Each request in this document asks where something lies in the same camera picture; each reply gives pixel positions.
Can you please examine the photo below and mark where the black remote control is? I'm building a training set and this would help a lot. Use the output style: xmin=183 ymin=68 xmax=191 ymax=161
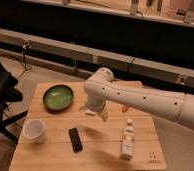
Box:
xmin=69 ymin=128 xmax=83 ymax=153

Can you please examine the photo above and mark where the orange carrot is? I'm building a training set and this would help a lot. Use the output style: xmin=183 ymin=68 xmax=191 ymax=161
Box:
xmin=121 ymin=106 xmax=129 ymax=113

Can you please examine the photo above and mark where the black hanging cable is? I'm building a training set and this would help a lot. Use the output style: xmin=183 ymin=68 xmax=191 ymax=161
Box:
xmin=17 ymin=39 xmax=33 ymax=79

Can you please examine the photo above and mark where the white plastic bottle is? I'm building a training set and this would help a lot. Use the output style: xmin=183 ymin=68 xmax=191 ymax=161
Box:
xmin=120 ymin=119 xmax=134 ymax=160

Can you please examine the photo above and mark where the green ceramic bowl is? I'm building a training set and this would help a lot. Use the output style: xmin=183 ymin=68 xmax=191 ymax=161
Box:
xmin=42 ymin=84 xmax=74 ymax=112

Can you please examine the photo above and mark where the white paper cup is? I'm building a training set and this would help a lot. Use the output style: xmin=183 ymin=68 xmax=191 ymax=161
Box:
xmin=23 ymin=119 xmax=46 ymax=143

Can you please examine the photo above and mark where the white sponge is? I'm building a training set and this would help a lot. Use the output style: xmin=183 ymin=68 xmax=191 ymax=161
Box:
xmin=85 ymin=110 xmax=96 ymax=116

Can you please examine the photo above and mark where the black chair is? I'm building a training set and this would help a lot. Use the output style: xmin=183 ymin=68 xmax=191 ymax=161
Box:
xmin=0 ymin=62 xmax=27 ymax=143

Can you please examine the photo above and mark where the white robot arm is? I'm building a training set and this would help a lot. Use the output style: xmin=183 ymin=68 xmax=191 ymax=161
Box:
xmin=84 ymin=67 xmax=194 ymax=130

